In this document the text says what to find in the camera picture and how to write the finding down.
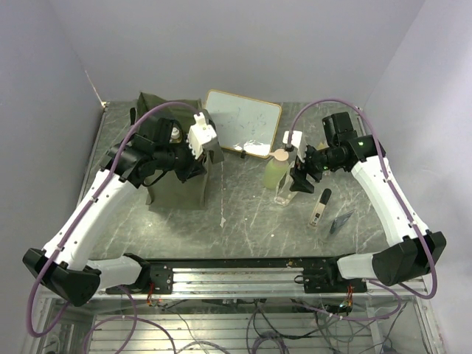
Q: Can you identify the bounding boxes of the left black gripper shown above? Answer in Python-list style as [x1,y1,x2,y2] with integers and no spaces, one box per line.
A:
[155,133,208,184]

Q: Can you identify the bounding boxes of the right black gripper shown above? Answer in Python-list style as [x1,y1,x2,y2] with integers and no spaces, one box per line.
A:
[289,142,344,192]

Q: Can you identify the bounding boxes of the clear square bottle black cap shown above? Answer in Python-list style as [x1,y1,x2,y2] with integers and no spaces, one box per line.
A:
[274,172,297,207]

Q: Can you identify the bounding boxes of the amber clear soap bottle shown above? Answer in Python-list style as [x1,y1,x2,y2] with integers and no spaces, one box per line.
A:
[170,127,182,143]

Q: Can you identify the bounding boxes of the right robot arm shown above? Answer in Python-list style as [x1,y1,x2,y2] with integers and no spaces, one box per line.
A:
[282,112,446,292]

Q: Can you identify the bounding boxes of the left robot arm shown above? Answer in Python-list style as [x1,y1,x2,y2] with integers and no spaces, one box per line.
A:
[23,113,218,307]

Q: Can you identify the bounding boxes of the green canvas bag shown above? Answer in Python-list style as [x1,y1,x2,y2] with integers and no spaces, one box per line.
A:
[129,92,223,209]

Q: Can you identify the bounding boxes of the black beige slim tube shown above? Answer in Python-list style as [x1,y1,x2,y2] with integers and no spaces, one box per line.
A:
[308,188,332,227]

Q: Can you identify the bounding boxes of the green bottle pink pump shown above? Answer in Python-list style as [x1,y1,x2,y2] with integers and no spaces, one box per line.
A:
[263,149,289,190]

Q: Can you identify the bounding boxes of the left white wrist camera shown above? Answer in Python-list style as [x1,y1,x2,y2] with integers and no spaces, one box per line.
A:
[187,111,218,160]

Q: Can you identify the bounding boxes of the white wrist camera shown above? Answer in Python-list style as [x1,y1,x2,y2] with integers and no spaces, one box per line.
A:
[282,131,307,163]
[187,111,218,160]

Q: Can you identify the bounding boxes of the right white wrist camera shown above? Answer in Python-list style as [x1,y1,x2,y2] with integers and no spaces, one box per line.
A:
[282,131,307,163]

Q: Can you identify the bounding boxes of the small whiteboard wooden frame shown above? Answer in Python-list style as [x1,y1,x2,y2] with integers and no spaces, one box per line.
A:
[204,89,282,159]

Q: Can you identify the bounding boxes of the aluminium rail frame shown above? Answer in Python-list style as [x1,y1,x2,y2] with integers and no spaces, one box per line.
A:
[21,256,443,354]

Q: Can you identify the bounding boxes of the loose cables under frame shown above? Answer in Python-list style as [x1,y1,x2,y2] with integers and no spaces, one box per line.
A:
[121,293,403,354]

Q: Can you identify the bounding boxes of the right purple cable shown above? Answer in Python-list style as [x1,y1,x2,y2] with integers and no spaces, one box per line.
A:
[289,97,440,322]

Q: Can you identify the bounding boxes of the purple cable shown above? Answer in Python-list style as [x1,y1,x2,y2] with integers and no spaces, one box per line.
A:
[289,97,440,322]
[27,101,202,354]

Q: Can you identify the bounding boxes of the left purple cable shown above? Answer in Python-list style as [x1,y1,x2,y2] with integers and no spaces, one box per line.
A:
[27,101,202,354]

